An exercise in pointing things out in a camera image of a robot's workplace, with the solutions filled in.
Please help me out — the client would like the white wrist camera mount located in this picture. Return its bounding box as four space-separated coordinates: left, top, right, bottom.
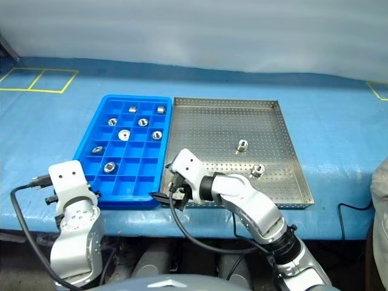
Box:
171 148 209 201
48 159 92 210

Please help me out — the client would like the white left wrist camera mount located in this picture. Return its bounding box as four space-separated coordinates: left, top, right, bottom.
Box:
48 159 92 210

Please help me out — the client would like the blue plastic table cover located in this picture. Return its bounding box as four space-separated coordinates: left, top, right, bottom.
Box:
0 56 388 240

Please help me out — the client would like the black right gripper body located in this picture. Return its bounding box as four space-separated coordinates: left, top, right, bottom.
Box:
168 172 194 212

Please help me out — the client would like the dark grey rounded shape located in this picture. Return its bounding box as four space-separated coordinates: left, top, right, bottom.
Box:
218 253 254 289
132 242 176 278

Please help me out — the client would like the grey robot torso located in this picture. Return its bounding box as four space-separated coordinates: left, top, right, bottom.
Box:
99 274 252 291

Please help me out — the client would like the person in beige jacket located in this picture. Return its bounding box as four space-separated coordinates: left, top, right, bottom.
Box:
365 157 388 291

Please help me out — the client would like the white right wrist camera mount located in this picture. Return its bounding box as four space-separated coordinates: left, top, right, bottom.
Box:
171 148 209 201

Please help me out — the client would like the yellow tape corner marking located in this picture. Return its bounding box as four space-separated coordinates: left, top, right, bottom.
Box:
366 81 388 101

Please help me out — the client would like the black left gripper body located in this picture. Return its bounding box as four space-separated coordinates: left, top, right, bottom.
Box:
44 181 102 204

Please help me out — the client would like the thin black table cable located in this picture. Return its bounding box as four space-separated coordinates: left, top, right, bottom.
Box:
337 198 376 241

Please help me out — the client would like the perforated steel tray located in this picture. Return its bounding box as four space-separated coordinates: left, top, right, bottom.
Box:
159 96 316 210

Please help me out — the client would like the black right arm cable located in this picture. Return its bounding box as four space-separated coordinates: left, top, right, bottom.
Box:
168 178 273 255

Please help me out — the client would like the blue plastic compartment tray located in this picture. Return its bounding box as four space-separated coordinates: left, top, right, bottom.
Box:
72 94 174 210

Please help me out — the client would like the dark metal frame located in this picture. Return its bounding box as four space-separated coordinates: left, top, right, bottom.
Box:
0 33 21 63

